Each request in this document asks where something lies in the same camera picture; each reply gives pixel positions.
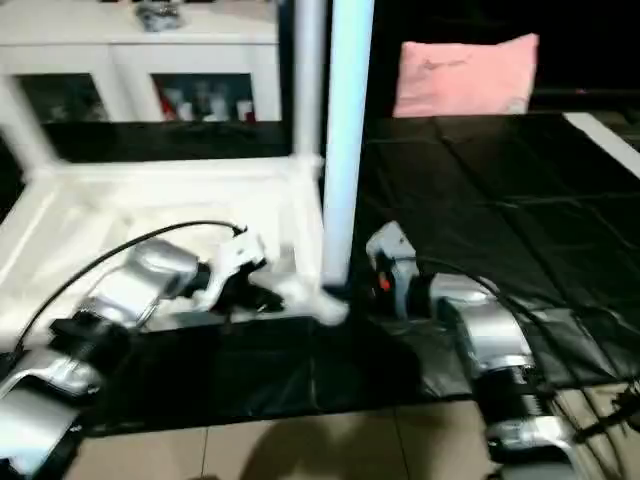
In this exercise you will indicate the white plastic table leg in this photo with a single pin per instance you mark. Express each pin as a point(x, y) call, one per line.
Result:
point(308, 80)
point(345, 130)
point(25, 125)

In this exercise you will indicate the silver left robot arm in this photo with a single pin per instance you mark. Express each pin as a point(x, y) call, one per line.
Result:
point(100, 320)

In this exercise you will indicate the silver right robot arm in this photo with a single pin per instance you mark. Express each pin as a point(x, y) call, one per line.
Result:
point(500, 350)

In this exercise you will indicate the black work mat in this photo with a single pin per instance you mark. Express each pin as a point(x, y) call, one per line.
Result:
point(500, 220)

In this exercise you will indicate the pink printed pillow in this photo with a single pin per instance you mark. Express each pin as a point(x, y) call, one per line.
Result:
point(465, 76)

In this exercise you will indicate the black sofa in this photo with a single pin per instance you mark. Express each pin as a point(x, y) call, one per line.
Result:
point(400, 45)

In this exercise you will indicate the black tripod stand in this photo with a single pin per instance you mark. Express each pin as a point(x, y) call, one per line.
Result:
point(612, 420)

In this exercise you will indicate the white glass-door cabinet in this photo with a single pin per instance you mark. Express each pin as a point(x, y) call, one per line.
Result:
point(130, 50)

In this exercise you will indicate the dark ornament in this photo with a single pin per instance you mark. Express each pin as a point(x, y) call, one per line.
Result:
point(158, 12)

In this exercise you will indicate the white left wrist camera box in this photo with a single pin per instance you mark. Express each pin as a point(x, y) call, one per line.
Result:
point(235, 260)

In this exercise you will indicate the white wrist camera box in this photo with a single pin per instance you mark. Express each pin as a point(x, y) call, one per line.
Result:
point(235, 260)
point(390, 245)

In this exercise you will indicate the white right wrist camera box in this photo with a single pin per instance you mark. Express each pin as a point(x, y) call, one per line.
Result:
point(390, 245)

